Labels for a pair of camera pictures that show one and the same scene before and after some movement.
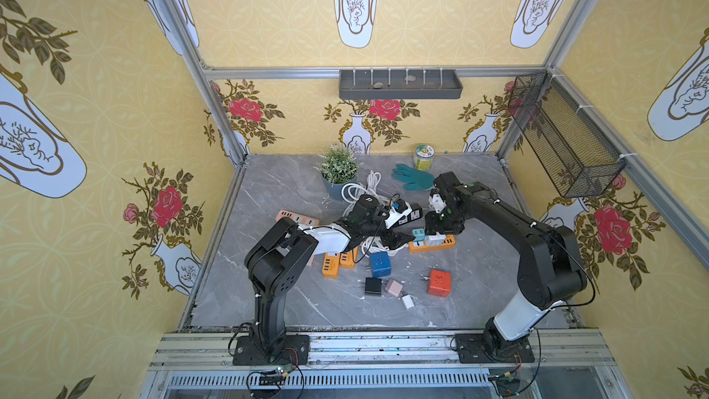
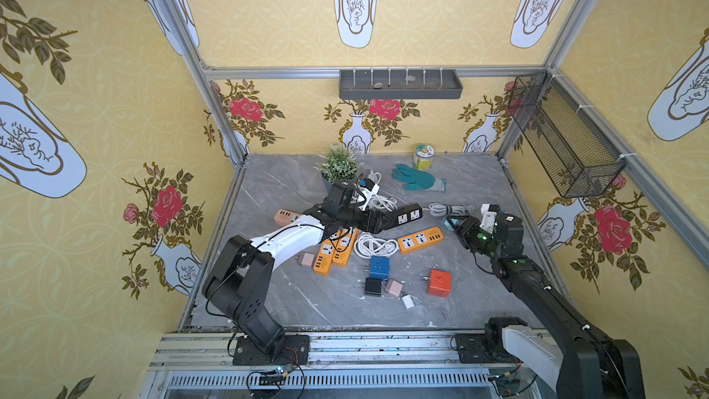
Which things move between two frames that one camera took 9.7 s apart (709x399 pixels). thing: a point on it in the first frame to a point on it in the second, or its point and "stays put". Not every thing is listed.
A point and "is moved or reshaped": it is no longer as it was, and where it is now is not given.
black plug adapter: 373,285 stays put
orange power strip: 330,265 is moved or reshaped
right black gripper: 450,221 to 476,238
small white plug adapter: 408,301 stays put
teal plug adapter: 418,235 is moved or reshaped
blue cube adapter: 380,264 stays put
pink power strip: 299,219 stays put
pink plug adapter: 393,287 stays put
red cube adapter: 439,284 stays put
